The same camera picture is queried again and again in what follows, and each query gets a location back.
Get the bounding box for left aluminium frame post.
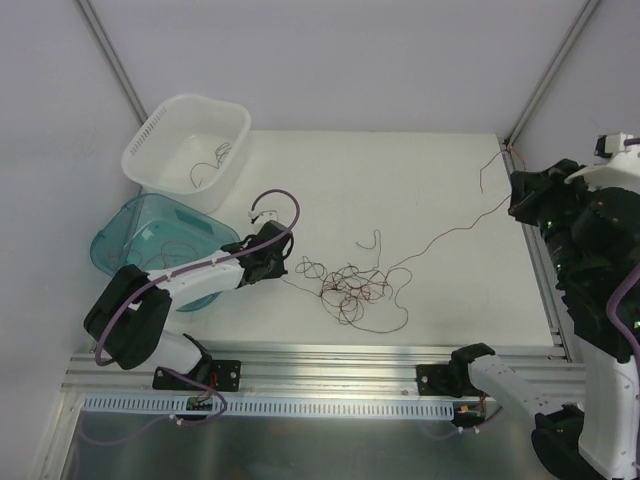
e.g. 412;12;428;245
73;0;148;125

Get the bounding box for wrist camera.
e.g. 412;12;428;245
248;209;278;224
564;131;640;194

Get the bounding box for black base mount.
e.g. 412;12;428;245
415;364;465;398
152;358;242;392

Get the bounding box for aluminium rail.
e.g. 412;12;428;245
62;339;586;401

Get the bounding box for red wire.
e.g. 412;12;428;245
107;239;204;271

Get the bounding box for aluminium frame post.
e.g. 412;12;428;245
73;0;148;125
503;0;602;147

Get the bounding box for white plastic basket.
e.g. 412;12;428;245
121;94;252;213

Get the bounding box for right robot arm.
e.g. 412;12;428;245
448;159;639;479

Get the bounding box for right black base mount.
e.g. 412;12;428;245
415;364;465;398

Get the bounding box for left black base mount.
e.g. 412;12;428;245
152;358;242;392

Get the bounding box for red black wires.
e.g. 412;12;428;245
282;144;527;335

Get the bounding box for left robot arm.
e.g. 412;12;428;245
84;220;294;391

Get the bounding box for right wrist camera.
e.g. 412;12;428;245
564;131;640;194

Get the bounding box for right aluminium frame post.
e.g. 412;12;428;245
503;0;602;147

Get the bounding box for teal transparent plastic bin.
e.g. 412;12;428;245
90;193;243;319

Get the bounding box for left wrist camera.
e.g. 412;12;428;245
248;209;278;224

